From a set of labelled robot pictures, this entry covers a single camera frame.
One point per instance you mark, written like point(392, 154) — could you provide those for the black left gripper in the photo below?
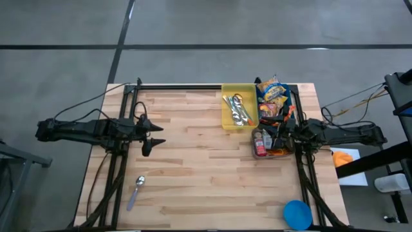
point(145, 129)

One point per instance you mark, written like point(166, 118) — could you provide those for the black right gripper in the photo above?
point(289, 132)

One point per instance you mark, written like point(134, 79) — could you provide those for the large herb spice jar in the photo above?
point(267, 140)

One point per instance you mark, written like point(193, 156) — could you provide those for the small glass spice jar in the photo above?
point(257, 135)

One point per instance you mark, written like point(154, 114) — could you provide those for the brown foil pouch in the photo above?
point(278, 152)

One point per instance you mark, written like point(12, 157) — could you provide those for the orange chicken ramen packet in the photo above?
point(291, 111)

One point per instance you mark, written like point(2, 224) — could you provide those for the red spice tin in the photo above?
point(260, 148)

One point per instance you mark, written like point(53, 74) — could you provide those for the blue ramen packet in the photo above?
point(275, 93)

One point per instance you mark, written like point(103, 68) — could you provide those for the yellow ramen packet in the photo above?
point(266, 84)

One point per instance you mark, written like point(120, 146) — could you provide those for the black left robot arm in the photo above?
point(83, 130)

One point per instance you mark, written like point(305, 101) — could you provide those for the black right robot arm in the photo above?
point(341, 133)

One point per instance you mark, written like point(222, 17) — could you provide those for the red ramen packet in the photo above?
point(267, 110)

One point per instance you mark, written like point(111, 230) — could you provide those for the grey plastic basket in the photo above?
point(253, 154)

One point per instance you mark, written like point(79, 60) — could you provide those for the blue plastic bin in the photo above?
point(291, 96)

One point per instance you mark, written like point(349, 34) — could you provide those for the yellow translucent plastic bin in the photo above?
point(235, 122)

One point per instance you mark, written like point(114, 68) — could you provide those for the black rig crossbar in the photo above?
point(180, 87)

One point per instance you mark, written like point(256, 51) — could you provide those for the orange cloth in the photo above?
point(342, 158)

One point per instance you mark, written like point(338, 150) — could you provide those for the white paper sheet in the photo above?
point(357, 178)

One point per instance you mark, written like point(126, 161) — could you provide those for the black beam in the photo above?
point(373, 159)

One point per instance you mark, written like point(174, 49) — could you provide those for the black cart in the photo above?
point(400, 96)

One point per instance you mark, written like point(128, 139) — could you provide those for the grey metal stand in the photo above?
point(19, 161)

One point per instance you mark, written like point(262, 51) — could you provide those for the black table rail frame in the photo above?
point(112, 180)
point(310, 187)

